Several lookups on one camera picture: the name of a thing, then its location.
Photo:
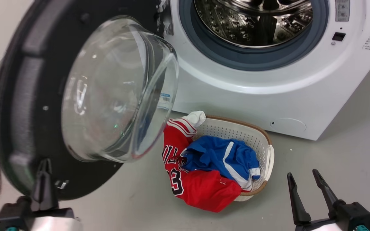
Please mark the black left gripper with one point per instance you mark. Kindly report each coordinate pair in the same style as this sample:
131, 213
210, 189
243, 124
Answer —
27, 218

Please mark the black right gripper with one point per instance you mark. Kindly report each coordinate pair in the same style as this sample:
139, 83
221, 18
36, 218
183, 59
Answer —
352, 218

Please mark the black round washing machine door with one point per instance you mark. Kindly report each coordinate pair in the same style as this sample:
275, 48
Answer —
21, 96

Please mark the white front-load washing machine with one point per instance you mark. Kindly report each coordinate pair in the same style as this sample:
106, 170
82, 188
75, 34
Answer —
236, 102

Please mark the black door latch socket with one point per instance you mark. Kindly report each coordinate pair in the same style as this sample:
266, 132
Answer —
338, 36

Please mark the steel washing machine drum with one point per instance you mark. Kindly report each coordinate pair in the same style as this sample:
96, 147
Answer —
236, 29

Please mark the round filter cover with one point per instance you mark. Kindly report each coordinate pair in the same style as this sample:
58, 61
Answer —
287, 125

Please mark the white perforated laundry basket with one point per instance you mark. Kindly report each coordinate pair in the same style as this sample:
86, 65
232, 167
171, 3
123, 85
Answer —
252, 138

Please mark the red basketball jersey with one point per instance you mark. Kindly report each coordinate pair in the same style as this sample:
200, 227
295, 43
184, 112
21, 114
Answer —
204, 192

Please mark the blue white-striped shorts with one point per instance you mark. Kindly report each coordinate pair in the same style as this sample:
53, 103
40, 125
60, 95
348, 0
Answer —
210, 154

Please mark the blue white label sticker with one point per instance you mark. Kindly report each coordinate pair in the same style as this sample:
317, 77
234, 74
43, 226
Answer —
164, 101

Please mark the grey rating label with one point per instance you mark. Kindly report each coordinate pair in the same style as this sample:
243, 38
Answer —
342, 9

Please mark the door hinge bracket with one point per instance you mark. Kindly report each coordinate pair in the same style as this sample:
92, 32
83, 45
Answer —
165, 19

